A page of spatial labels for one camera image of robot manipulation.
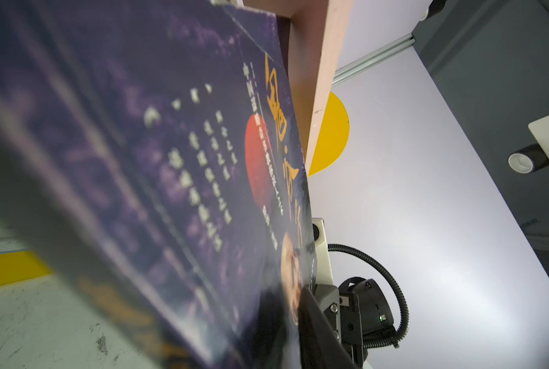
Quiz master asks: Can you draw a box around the yellow pink blue bookshelf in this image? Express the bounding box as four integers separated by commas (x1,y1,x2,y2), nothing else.
0,0,353,287

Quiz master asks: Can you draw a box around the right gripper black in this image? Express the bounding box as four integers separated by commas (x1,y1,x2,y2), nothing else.
314,277,394,364

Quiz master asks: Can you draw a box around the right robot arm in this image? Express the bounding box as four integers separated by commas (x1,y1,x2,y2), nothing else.
314,243,410,368

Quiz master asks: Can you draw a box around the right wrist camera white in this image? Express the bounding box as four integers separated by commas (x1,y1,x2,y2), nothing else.
312,218,334,285

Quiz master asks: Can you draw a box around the dark purple portrait book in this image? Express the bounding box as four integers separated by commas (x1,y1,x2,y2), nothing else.
0,1,316,368

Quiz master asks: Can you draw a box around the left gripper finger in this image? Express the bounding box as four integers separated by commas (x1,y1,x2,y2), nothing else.
298,288,357,369

